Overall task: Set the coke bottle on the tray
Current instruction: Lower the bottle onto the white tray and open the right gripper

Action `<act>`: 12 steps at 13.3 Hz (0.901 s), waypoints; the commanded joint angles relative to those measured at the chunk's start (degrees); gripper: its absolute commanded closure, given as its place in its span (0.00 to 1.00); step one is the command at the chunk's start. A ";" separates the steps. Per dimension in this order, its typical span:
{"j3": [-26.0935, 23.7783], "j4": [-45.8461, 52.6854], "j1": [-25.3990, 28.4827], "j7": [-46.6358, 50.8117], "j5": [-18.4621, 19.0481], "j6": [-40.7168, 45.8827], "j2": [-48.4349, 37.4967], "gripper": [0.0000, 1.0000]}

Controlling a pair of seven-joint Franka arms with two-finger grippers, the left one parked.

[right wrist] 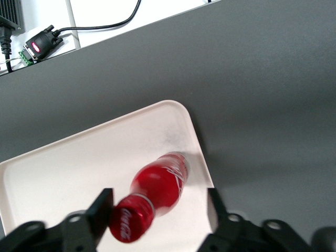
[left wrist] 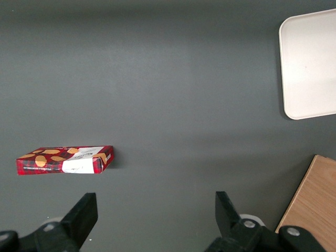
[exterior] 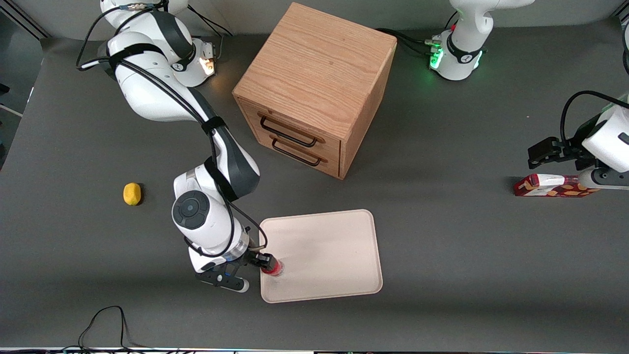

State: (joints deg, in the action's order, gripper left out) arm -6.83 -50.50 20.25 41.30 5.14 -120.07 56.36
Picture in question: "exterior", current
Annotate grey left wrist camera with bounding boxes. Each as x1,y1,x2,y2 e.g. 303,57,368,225
577,167,629,191

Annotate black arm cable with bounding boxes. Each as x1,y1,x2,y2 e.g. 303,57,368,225
560,90,629,143
76,2,268,259

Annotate yellow lemon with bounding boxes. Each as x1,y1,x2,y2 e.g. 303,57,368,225
123,182,142,206

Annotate black arm base cables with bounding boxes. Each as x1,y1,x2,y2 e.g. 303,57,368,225
189,5,235,60
376,10,460,57

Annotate red cookie box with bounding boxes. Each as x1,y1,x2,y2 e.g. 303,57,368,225
513,174,601,198

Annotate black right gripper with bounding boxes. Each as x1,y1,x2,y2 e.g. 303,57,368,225
219,248,277,276

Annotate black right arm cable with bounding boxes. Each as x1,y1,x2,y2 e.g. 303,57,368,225
76,2,268,259

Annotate black right arm base cables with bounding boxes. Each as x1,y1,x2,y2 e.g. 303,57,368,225
189,5,235,60

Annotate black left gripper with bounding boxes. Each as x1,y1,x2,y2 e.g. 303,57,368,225
528,114,604,171

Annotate wooden drawer cabinet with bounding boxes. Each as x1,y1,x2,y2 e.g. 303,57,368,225
232,2,398,180

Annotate red coke bottle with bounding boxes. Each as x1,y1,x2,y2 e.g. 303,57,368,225
262,256,285,277

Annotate beige plastic tray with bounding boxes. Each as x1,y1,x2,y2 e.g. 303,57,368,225
258,209,383,304

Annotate black wire drawer handle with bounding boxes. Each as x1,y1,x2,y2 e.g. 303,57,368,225
259,116,318,148
271,139,322,167

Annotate wooden drawer front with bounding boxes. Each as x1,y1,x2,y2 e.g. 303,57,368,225
245,120,342,179
238,97,342,159

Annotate black left arm base cables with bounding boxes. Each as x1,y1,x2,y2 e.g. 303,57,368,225
376,10,460,57

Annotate black cable at table edge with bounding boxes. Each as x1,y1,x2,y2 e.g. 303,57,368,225
78,305,148,352

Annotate black frame rail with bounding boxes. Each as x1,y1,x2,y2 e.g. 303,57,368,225
0,0,51,40

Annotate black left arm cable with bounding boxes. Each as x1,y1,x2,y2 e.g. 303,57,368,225
560,90,629,143

